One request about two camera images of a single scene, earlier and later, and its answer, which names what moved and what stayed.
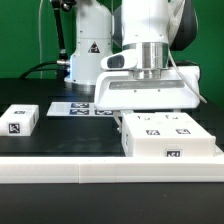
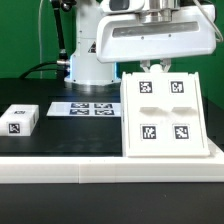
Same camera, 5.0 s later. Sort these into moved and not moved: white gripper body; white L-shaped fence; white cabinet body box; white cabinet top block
Moved: white gripper body
Not moved: white cabinet top block; white cabinet body box; white L-shaped fence
